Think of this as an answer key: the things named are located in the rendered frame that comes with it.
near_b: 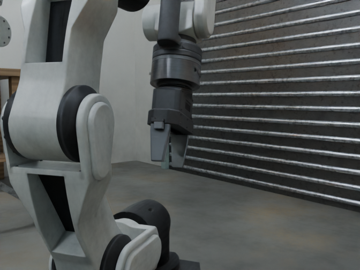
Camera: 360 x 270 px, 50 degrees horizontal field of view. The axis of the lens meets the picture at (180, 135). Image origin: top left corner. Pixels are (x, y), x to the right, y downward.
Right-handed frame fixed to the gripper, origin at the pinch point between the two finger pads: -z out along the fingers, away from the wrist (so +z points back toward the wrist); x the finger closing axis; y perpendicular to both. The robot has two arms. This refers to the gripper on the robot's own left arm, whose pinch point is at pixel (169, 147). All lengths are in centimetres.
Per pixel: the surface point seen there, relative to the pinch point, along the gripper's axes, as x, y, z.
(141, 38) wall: -271, -132, 141
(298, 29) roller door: -178, 19, 100
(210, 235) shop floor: -123, -18, -27
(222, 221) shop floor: -145, -17, -21
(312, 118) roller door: -186, 29, 45
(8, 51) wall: -183, -208, 96
